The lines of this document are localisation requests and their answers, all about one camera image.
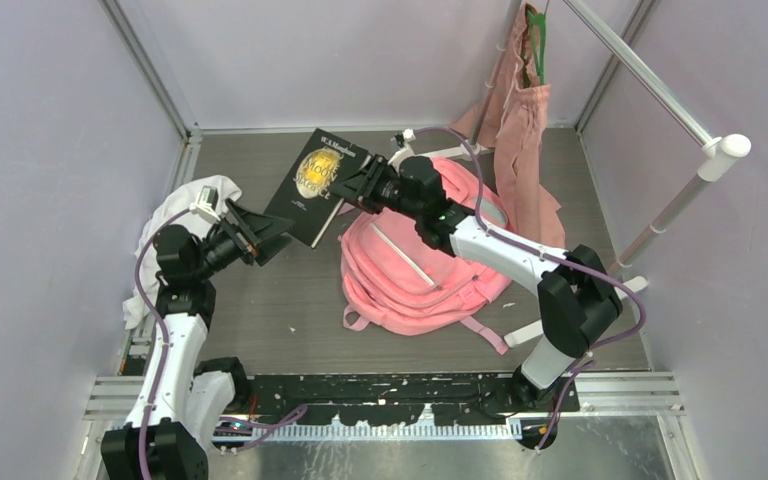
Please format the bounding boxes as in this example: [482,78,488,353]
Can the black book gold cover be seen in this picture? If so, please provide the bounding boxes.
[265,129,370,248]

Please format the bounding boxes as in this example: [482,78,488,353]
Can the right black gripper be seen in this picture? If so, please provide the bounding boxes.
[328,154,423,222]

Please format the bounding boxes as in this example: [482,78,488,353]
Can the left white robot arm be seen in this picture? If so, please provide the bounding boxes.
[100,200,294,479]

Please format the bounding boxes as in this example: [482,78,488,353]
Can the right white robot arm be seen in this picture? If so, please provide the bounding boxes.
[330,156,623,411]

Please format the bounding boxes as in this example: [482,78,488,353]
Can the white perforated cable rail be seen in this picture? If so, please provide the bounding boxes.
[266,421,522,442]

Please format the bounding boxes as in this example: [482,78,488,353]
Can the pink student backpack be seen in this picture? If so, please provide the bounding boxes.
[338,156,514,356]

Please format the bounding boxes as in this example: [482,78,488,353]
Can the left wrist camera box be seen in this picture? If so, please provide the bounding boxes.
[188,186,220,224]

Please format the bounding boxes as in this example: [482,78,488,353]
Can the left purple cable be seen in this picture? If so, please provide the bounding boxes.
[133,208,309,480]

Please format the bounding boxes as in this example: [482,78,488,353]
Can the white clothes rack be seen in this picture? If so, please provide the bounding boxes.
[390,0,752,349]

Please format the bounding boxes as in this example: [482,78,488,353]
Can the white cloth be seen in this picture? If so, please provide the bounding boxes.
[122,174,244,331]

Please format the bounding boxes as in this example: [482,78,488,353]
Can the green clothes hanger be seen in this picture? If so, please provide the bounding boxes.
[524,5,547,87]

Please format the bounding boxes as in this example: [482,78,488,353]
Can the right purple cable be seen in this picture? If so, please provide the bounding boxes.
[413,127,648,452]

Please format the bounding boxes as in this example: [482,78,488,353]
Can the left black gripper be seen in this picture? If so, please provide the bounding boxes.
[192,199,294,280]

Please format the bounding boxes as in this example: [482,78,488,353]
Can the pink hanging garment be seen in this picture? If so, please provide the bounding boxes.
[477,4,565,247]

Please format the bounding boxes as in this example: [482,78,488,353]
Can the purple cable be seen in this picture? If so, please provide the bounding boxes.
[133,208,309,480]
[413,127,648,452]

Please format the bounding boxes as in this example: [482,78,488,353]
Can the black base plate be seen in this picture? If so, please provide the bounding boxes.
[223,372,580,427]

